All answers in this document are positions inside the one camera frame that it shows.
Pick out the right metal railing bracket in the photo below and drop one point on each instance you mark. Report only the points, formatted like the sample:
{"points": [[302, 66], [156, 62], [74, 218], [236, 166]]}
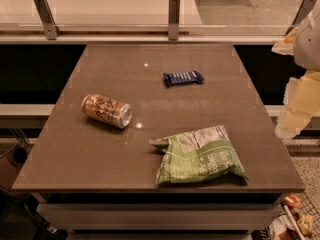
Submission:
{"points": [[305, 8]]}

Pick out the green chip bag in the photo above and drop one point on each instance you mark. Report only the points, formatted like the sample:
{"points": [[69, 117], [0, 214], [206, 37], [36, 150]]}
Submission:
{"points": [[197, 156]]}

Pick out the middle metal railing bracket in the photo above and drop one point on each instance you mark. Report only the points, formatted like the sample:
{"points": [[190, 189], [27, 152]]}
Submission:
{"points": [[173, 19]]}

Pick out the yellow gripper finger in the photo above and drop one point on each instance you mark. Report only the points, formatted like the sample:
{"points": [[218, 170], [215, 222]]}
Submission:
{"points": [[287, 44], [301, 103]]}

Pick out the metal railing bracket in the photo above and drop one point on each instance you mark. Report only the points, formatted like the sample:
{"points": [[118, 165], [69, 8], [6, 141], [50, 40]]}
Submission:
{"points": [[305, 8], [173, 19], [51, 31]]}

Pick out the blue snack bar wrapper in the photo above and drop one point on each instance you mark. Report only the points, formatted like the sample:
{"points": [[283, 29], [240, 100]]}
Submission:
{"points": [[182, 78]]}

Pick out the orange soda can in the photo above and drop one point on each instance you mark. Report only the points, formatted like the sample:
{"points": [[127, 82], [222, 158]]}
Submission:
{"points": [[107, 110]]}

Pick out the black round object at left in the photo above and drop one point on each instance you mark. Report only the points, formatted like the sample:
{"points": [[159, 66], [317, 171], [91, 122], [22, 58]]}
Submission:
{"points": [[17, 156]]}

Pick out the wire basket with snacks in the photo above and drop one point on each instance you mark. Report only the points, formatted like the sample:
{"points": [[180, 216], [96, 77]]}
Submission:
{"points": [[299, 220]]}

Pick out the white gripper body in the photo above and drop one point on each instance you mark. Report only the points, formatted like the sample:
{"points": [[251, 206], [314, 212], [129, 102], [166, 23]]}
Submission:
{"points": [[309, 47]]}

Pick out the left metal railing bracket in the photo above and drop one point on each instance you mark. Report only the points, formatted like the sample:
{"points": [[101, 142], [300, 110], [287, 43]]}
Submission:
{"points": [[51, 31]]}

